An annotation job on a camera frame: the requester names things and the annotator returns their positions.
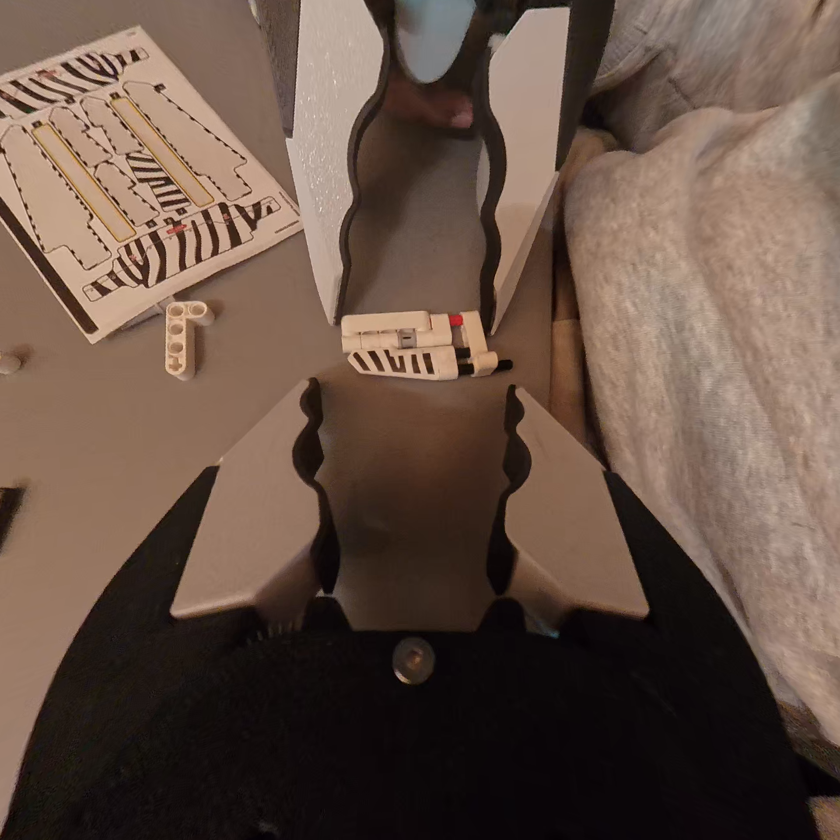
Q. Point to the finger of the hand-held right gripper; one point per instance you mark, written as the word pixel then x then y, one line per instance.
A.
pixel 528 131
pixel 328 131

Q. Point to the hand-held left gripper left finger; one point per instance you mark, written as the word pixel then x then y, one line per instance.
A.
pixel 243 525

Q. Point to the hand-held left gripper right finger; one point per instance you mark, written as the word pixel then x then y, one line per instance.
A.
pixel 571 525

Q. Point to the white zebra striped lego assembly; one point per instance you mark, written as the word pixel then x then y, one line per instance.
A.
pixel 394 328

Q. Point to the white angled lego beam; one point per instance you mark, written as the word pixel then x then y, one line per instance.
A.
pixel 177 341

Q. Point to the white lego pin connector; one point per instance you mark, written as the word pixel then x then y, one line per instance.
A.
pixel 10 362

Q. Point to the person's right hand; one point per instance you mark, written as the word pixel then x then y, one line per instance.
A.
pixel 426 105

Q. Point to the brown woven fabric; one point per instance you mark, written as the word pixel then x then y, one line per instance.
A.
pixel 568 354

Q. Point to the black flat object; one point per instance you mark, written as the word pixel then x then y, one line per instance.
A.
pixel 8 515

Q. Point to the grey fleece cloth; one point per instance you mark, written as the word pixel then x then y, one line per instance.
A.
pixel 709 328

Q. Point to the zebra striped sticker sheet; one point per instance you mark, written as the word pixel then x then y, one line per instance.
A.
pixel 65 177

